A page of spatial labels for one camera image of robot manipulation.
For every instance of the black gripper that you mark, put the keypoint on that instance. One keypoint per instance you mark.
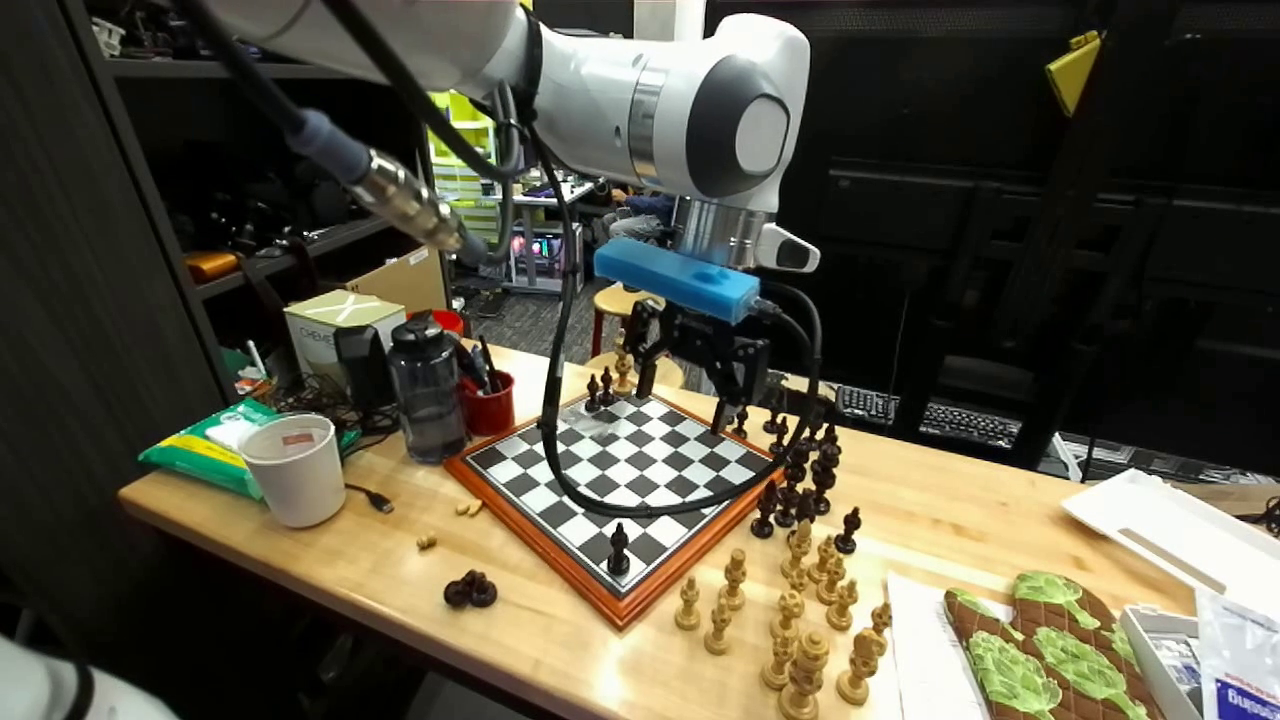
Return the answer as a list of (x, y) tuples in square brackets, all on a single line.
[(694, 343)]

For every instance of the light wooden chess piece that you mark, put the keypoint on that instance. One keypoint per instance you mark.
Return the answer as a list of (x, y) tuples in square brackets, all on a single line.
[(796, 540), (829, 567), (785, 612), (622, 365), (689, 602), (719, 626), (842, 611), (796, 576), (778, 660), (732, 576), (801, 687), (862, 664), (880, 623)]

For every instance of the round wooden stool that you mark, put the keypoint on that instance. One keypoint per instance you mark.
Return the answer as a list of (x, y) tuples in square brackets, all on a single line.
[(616, 304)]

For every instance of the red pen cup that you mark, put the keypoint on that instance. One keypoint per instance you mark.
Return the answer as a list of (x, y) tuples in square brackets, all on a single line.
[(488, 404)]

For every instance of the black keyboard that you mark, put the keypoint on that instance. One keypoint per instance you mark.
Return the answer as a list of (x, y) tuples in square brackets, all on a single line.
[(935, 417)]

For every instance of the small wooden bit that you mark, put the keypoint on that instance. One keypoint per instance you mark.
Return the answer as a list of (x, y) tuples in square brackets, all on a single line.
[(425, 540), (471, 504)]

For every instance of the dark water bottle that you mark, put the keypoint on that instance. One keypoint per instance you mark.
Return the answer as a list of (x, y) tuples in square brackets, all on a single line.
[(425, 393)]

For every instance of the small black chess piece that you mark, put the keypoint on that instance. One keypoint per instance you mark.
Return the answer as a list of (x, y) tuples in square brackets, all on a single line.
[(471, 588)]

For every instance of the open cardboard box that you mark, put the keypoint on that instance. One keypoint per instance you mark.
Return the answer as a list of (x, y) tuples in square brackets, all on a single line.
[(402, 283)]

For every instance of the green plastic crate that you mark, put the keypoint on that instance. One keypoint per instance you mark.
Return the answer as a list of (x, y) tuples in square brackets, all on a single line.
[(460, 160)]

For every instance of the white printed paper sheet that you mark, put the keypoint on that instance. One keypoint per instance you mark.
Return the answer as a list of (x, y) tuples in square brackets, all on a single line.
[(921, 652)]

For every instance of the white Chemex box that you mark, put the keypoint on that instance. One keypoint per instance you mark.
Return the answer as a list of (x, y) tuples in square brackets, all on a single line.
[(341, 323)]

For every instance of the white paper cup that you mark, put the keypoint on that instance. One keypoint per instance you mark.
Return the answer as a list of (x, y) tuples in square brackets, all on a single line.
[(296, 465)]

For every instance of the green wipes pack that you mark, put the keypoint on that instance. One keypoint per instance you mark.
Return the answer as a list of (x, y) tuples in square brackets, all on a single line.
[(202, 444)]

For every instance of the yellow triangular sign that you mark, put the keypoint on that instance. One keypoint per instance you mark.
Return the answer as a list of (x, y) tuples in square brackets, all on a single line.
[(1074, 73)]

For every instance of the clear plastic bag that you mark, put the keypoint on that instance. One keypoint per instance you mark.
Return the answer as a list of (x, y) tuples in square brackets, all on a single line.
[(1235, 652)]

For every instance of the chessboard with orange frame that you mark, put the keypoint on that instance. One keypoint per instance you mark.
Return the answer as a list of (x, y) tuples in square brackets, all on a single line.
[(605, 463)]

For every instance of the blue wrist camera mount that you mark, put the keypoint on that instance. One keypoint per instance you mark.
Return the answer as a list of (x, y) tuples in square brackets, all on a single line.
[(672, 279)]

